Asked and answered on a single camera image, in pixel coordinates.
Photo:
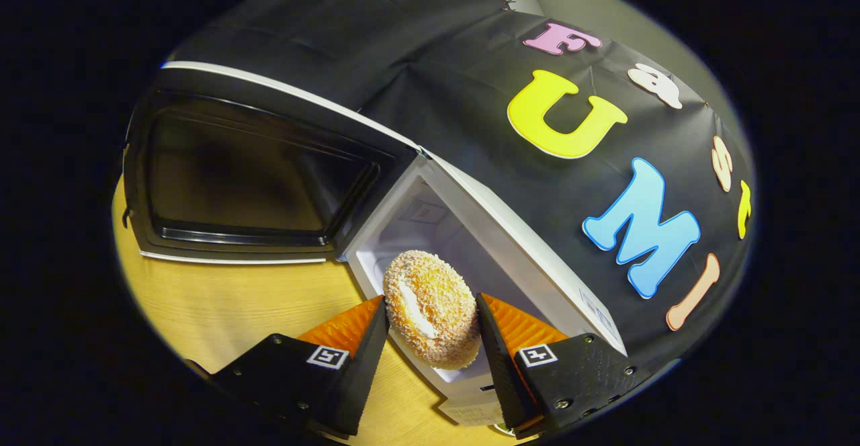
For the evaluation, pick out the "white microwave oven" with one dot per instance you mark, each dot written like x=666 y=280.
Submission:
x=235 y=177

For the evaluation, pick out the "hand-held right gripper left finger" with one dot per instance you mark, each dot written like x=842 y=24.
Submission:
x=363 y=372

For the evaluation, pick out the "sugar-coated donut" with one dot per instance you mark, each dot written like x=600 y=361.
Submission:
x=437 y=311

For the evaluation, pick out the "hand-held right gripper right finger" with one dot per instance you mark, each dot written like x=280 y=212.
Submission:
x=500 y=372

